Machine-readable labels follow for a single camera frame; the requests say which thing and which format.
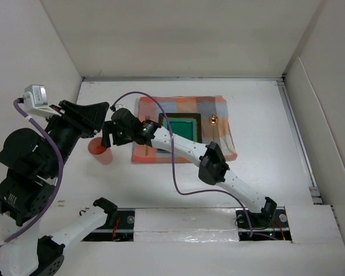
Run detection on pink plastic cup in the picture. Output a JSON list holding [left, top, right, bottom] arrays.
[[87, 137, 113, 165]]

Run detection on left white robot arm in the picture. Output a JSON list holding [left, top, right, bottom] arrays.
[[0, 98, 117, 275]]

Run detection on gold spoon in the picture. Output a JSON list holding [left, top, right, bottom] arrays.
[[210, 114, 217, 142]]

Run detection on orange blue checkered cloth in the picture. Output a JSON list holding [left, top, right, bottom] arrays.
[[132, 96, 237, 163]]

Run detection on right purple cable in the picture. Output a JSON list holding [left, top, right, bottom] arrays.
[[110, 91, 255, 238]]

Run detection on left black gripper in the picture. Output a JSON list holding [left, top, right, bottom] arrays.
[[47, 98, 111, 175]]

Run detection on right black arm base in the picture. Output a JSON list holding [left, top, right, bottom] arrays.
[[235, 207, 292, 242]]

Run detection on gold fork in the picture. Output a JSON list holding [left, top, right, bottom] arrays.
[[145, 115, 150, 157]]

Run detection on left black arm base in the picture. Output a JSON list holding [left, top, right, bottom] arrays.
[[82, 198, 135, 242]]

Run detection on green square plate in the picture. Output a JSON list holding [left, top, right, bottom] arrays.
[[167, 113, 202, 143]]

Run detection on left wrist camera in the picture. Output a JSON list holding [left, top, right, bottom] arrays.
[[23, 85, 62, 119]]

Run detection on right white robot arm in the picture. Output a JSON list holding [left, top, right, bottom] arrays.
[[102, 107, 277, 227]]

